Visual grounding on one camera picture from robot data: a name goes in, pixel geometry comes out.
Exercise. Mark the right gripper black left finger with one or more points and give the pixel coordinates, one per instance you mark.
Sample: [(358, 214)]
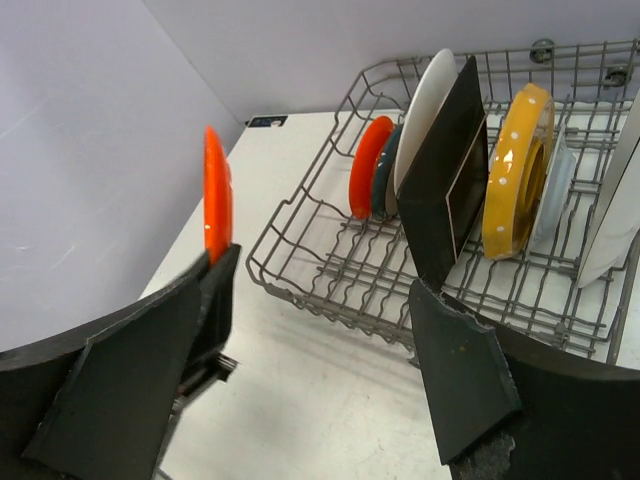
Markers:
[(94, 402)]

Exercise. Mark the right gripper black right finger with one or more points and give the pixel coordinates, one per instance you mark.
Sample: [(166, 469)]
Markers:
[(505, 406)]

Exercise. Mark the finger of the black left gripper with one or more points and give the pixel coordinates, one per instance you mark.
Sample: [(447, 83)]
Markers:
[(206, 363)]

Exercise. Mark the orange round plate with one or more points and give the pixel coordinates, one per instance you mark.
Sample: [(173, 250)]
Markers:
[(217, 197), (364, 165)]

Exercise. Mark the white rectangular plate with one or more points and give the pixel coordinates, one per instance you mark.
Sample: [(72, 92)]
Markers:
[(615, 221)]

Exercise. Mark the green square glazed plate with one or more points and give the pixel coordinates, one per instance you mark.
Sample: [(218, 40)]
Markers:
[(444, 189)]

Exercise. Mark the light blue round plate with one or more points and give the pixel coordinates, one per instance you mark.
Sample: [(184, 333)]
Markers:
[(555, 193)]

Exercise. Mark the yellow polka dot plate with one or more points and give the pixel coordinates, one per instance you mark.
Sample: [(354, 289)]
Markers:
[(518, 171)]

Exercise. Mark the dark teal round plate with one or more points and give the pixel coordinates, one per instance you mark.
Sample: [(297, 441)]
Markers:
[(383, 197)]

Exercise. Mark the white plate striped rim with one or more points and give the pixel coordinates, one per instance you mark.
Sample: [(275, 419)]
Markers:
[(431, 93)]

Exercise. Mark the black label back left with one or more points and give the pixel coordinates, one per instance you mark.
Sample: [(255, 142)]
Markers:
[(267, 121)]

